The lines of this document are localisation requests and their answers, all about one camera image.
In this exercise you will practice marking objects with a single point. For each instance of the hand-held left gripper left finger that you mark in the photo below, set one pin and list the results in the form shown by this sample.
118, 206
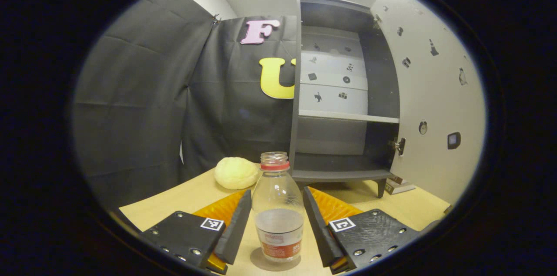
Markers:
235, 228

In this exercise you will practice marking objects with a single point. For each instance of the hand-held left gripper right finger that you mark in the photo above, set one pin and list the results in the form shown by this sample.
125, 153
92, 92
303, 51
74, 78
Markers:
320, 230

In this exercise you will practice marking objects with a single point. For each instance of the clear plastic bottle red label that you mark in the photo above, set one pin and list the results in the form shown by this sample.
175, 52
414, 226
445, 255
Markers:
278, 197

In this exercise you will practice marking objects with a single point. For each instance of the dark grey cabinet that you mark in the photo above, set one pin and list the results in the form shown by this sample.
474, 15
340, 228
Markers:
383, 84

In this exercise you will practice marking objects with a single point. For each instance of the light grey cabinet door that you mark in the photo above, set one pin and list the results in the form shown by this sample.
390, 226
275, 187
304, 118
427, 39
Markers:
435, 93

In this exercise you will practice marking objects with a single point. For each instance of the metal door hinge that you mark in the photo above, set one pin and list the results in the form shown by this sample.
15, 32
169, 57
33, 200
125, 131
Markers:
398, 146
377, 20

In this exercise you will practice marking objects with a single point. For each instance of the pale cabinet shelf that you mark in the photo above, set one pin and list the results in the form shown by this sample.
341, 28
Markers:
348, 116

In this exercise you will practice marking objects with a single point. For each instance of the pale yellow round bread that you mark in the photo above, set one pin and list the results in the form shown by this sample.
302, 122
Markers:
237, 173

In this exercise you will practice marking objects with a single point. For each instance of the brown book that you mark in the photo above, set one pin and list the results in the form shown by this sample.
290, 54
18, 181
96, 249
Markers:
396, 178

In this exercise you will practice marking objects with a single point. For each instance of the black backdrop cloth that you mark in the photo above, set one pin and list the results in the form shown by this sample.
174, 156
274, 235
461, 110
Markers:
139, 93

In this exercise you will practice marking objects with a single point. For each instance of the small metal cloth clip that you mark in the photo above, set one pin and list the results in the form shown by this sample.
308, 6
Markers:
216, 18

